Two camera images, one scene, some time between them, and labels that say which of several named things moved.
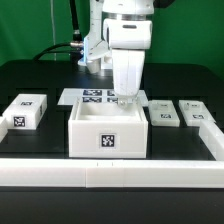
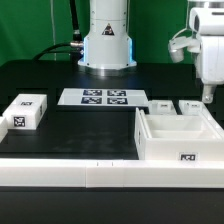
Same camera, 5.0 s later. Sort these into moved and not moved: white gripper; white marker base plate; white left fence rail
Moved: white gripper
Not moved: white marker base plate; white left fence rail
